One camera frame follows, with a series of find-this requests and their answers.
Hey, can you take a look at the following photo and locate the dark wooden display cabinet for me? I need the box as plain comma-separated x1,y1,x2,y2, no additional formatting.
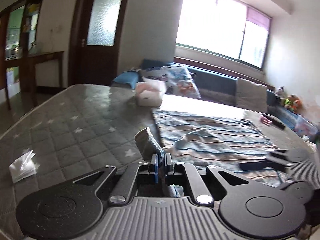
0,0,47,111

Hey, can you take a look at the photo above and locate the black remote control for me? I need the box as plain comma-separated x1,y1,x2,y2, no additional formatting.
262,113,286,130

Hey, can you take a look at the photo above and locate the blue cushion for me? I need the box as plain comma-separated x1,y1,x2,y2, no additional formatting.
111,70,139,90

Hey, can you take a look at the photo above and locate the blue beige striped cloth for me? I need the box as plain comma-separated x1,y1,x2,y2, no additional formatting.
135,109,288,187

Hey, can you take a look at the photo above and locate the dark teal sofa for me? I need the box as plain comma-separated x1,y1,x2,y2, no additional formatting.
141,58,301,128

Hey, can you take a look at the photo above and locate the butterfly print pillow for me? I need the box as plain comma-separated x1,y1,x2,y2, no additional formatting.
139,65,201,99

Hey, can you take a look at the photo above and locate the white pink tissue box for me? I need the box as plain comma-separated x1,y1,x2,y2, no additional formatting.
135,77,167,107

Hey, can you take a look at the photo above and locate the large bright window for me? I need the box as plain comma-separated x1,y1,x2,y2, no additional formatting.
176,0,271,68

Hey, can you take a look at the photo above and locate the pink small object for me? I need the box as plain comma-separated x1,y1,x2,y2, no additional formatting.
260,115,272,125

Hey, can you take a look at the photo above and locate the stuffed toys pile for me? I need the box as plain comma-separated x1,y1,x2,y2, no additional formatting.
276,86,302,114

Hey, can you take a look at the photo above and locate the grey quilted star table cover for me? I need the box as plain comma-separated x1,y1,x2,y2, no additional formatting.
1,85,319,239

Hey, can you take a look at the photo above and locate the dark wooden door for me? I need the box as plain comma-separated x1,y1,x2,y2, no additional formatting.
68,0,127,86

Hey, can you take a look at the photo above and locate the clear plastic storage box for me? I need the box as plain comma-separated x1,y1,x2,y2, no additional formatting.
294,115,318,141

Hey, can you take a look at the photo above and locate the white crumpled tissue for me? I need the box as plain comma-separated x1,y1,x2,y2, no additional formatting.
9,150,37,183

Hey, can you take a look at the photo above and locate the beige folded blanket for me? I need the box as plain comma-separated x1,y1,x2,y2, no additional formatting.
235,77,267,113

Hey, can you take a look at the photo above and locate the dark wooden side table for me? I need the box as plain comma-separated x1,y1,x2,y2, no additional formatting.
18,51,64,92

